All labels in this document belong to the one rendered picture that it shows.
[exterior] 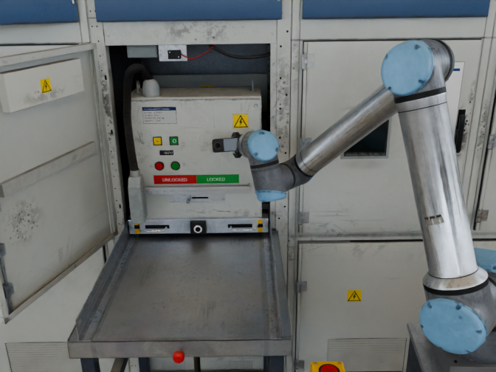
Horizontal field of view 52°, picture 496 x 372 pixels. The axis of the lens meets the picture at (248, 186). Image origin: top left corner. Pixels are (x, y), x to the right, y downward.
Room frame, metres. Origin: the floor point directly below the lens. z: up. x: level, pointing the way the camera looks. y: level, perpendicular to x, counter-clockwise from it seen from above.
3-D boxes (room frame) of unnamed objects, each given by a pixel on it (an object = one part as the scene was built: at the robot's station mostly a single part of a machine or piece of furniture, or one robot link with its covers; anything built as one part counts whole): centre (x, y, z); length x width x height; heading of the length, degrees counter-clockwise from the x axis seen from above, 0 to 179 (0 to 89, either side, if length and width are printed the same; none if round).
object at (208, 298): (1.49, 0.19, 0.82); 0.68 x 0.62 x 0.06; 0
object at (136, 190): (1.71, 0.40, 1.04); 0.08 x 0.05 x 0.17; 0
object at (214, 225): (1.80, 0.19, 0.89); 0.54 x 0.05 x 0.06; 90
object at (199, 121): (1.78, 0.19, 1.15); 0.48 x 0.01 x 0.48; 90
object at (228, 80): (2.44, 0.19, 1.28); 0.58 x 0.02 x 0.19; 90
